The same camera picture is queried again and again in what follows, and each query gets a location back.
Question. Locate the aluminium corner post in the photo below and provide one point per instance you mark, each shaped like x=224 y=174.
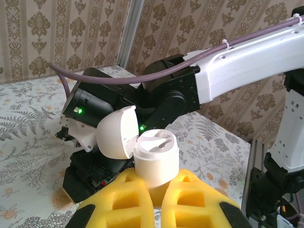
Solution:
x=130 y=35

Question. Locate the white earbud charging case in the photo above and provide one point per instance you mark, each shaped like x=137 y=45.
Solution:
x=154 y=166

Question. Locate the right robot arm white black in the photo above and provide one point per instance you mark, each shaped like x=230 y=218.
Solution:
x=249 y=64

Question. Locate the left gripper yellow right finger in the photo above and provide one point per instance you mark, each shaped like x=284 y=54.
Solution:
x=171 y=213

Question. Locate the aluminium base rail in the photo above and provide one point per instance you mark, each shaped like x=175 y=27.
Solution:
x=254 y=154

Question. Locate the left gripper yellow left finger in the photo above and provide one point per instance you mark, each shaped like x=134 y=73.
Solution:
x=142 y=218

